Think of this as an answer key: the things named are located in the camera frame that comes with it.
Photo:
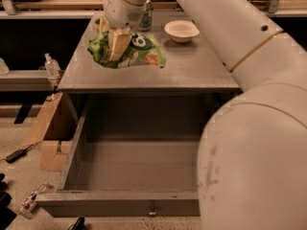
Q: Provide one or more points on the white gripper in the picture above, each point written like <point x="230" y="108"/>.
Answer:
<point x="122" y="11"/>

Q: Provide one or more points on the green rice chip bag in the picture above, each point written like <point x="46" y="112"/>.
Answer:
<point x="143" y="50"/>

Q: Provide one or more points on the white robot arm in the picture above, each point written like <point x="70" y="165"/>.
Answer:
<point x="252" y="159"/>

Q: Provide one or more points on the grey cabinet with top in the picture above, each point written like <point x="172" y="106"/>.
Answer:
<point x="172" y="79"/>

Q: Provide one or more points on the open grey top drawer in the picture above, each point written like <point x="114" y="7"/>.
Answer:
<point x="121" y="165"/>

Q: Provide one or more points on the metal drawer knob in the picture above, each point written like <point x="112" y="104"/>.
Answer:
<point x="152" y="212"/>

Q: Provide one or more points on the green yellow sponge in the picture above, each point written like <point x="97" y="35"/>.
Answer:
<point x="97" y="24"/>

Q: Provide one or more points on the green soda can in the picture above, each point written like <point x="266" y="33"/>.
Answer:
<point x="146" y="21"/>

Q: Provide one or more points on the white bowl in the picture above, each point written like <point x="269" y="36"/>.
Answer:
<point x="181" y="30"/>

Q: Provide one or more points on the clear plastic bottle on shelf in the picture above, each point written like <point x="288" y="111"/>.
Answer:
<point x="51" y="66"/>

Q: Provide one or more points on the wooden block stand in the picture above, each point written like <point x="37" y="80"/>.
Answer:
<point x="53" y="129"/>

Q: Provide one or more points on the black power adapter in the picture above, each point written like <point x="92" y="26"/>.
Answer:
<point x="15" y="155"/>

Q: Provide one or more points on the plastic bottle on floor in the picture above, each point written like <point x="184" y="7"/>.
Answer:
<point x="29" y="203"/>

